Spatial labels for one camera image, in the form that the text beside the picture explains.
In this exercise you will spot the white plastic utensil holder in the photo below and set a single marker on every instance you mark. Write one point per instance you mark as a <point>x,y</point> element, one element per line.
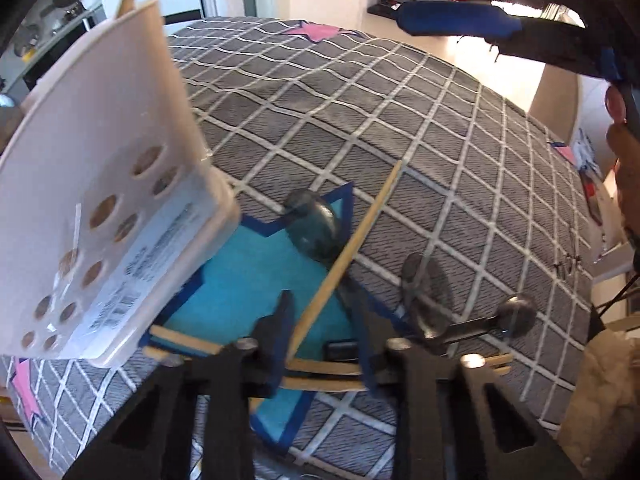
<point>109,199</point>

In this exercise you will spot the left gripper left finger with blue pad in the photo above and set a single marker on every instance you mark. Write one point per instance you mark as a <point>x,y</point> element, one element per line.
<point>265,366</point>

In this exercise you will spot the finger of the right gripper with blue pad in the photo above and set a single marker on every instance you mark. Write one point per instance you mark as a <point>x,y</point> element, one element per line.
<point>452,18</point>
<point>622,97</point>

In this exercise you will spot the grey translucent spoon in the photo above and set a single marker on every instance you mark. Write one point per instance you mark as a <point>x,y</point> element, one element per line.
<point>426,296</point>
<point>313,227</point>

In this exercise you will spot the grey spoon bowl near right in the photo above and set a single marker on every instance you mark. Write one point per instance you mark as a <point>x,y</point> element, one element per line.
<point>514,317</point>

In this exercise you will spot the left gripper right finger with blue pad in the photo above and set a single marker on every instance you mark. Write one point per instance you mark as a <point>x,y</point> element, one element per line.
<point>372,328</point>

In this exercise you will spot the grey checked tablecloth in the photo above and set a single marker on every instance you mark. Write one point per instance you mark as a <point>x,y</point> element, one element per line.
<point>483,192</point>

